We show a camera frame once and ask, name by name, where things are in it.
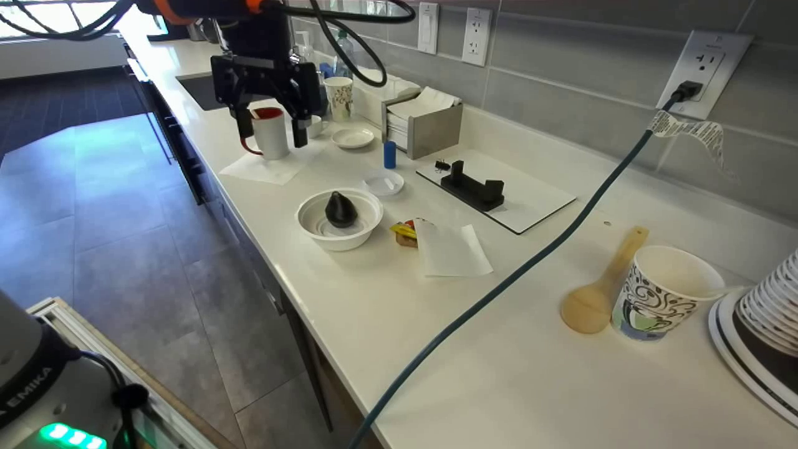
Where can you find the black cone-shaped object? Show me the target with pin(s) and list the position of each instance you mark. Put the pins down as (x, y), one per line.
(340, 210)

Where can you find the blue cylinder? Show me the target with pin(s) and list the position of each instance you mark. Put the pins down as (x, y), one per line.
(389, 156)

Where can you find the sink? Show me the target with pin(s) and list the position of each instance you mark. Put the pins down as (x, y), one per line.
(198, 92)

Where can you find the white saucer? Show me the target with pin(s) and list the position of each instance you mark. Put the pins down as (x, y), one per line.
(353, 138)

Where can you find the window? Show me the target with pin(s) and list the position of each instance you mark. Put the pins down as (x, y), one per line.
(62, 15)

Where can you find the white light switch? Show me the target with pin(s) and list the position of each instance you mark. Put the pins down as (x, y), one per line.
(428, 28)

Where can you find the clear water bottle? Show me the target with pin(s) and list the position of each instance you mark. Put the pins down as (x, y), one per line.
(343, 56)

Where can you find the metal napkin holder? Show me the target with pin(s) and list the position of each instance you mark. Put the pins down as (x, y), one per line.
(433, 128)

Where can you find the small white lid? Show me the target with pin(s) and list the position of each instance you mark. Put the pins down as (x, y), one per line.
(384, 183)

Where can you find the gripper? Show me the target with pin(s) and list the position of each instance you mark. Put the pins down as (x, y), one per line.
(259, 43)

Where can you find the black holder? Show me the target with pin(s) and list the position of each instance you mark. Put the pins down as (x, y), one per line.
(474, 190)

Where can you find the patterned paper cup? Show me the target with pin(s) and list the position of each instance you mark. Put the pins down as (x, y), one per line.
(654, 305)
(340, 100)

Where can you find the white wall socket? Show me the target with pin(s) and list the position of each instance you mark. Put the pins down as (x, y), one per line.
(717, 62)
(477, 37)

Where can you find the white bowl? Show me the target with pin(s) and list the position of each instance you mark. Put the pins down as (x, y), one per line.
(312, 227)

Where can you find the white paper napkin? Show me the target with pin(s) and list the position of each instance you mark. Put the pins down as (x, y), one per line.
(265, 168)

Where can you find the wooden spoon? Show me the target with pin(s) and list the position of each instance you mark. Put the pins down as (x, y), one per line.
(589, 305)

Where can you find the heap of sauce sachets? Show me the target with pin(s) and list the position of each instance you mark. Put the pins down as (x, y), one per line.
(405, 234)

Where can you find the small white cup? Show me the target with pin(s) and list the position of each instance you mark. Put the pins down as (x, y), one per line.
(316, 126)

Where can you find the white board with black edge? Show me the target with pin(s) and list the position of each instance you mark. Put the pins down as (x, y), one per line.
(536, 193)

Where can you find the white mug with red inside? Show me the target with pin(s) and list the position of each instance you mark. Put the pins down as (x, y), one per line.
(273, 134)

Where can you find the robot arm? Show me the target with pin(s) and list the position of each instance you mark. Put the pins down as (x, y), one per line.
(31, 380)

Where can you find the black binder clip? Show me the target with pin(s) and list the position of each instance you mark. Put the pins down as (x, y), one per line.
(442, 166)

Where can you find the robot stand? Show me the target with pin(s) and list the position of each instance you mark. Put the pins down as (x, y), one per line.
(143, 399)

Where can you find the folded white paper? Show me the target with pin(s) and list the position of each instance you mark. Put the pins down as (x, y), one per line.
(452, 252)

